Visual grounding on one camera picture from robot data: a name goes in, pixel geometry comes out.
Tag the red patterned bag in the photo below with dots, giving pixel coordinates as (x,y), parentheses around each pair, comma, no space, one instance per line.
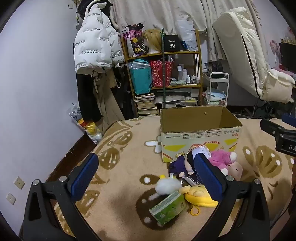
(159,74)

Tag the cream folded mattress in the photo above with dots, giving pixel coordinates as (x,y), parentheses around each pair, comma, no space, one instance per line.
(242,46)

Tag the black box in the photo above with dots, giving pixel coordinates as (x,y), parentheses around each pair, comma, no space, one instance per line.
(172,44)

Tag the white fluffy plush toy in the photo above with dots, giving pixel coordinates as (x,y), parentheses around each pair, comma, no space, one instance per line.
(167,185)

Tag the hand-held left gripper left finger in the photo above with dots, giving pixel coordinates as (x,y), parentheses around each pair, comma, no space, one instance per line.
(84,177)

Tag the white trolley cart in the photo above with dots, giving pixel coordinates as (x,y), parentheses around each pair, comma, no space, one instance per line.
(219,75)

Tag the white puffer jacket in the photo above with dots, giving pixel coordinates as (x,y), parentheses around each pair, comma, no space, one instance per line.
(92,41)

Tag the beige hanging coat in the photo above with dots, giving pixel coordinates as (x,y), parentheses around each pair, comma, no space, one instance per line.
(108,99)

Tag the beige curtain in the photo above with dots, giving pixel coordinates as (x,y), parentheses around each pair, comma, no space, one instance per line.
(161,14)

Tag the printed cardboard box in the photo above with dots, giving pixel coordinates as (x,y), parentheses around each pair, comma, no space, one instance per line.
(180,139)

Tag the pile of papers and books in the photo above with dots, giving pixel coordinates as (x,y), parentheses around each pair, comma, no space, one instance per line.
(175,98)

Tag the teal paper bag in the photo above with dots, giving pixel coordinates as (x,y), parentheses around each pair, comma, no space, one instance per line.
(140,78)

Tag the pink plush toy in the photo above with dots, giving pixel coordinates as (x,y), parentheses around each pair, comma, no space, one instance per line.
(219,158)

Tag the blond wig on head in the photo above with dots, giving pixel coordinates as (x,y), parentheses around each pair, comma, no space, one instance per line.
(153,38)

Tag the plastic bag of toys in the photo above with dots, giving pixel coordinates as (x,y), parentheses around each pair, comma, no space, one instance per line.
(90,129)

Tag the beige printed blanket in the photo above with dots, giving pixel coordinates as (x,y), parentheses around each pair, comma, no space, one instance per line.
(120,208)

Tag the stack of books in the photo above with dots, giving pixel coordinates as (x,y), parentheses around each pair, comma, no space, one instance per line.
(144,104)

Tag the black hanging garment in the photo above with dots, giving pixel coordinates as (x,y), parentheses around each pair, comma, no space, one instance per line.
(86,97)

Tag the black monitor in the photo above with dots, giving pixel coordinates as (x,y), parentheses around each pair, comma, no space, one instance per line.
(288,58)

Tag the purple and black printed bag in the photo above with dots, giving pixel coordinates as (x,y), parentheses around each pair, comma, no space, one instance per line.
(133,39)

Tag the dark cloth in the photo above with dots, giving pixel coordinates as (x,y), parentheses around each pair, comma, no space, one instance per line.
(82,7)

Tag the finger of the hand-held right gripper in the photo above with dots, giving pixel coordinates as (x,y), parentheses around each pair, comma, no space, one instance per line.
(270,127)
(289,120)

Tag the yellow plush toy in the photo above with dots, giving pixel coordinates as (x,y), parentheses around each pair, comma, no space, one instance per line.
(196,194)

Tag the clear plastic bag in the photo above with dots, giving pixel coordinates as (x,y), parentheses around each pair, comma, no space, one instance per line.
(187,32)

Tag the white wall socket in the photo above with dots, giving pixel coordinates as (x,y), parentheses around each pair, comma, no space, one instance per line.
(11,198)
(19,183)

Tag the black tissue pack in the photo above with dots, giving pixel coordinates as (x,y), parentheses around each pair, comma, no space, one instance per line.
(192,180)

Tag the group of small bottles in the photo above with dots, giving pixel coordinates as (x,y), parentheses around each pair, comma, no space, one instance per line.
(185,75)

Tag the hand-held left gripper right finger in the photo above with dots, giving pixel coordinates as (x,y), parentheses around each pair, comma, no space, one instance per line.
(208,178)

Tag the green pole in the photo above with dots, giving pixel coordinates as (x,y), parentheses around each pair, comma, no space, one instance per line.
(164,92)

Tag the light blue cloth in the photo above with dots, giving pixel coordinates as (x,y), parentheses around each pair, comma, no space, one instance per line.
(217,95)

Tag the purple dress plush doll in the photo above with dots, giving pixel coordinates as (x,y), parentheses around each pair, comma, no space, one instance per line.
(179,165)

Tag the green tissue pack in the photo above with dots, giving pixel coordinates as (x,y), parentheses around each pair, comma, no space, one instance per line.
(168,206)

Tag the wooden shelf unit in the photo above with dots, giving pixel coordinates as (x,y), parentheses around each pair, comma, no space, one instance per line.
(178,53)

